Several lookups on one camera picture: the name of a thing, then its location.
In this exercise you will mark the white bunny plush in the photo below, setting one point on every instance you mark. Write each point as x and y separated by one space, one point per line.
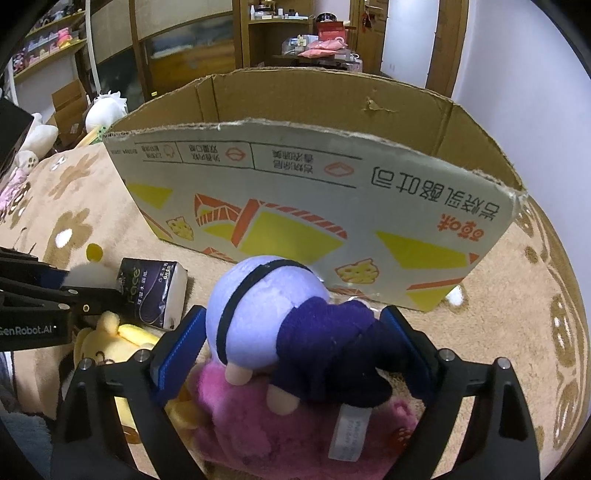
38 142

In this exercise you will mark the wooden door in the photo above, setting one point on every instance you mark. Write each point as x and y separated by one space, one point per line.
367 32

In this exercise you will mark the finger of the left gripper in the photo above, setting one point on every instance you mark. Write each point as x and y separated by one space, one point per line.
83 300
26 268

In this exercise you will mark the small brown cardboard box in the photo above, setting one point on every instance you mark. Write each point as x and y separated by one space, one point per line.
70 105

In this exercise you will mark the purple-haired plush doll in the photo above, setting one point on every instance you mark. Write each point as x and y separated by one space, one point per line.
272 315

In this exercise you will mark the pink plush toy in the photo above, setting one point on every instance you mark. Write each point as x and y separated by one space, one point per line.
241 433

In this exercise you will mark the yellow plush toy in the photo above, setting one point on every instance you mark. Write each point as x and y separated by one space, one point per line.
120 341

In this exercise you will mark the small white duck plush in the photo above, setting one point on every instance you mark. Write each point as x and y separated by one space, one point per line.
94 273

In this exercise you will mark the large cardboard box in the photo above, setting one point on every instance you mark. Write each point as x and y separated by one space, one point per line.
385 190

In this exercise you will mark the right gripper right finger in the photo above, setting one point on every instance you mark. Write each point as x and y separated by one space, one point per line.
499 442

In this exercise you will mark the black Face tissue pack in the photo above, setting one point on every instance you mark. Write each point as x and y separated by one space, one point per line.
153 292

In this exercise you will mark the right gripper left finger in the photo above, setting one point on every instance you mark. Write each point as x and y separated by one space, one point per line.
89 440

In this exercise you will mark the cluttered small table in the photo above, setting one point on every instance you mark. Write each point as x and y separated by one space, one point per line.
328 48

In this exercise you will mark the wooden toy shelf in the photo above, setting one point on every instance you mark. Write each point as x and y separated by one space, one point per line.
50 42

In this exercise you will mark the wooden wall cabinet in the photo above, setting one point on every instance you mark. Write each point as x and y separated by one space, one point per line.
143 49

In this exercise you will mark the beige patterned blanket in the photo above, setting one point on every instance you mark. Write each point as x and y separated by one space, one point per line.
521 302

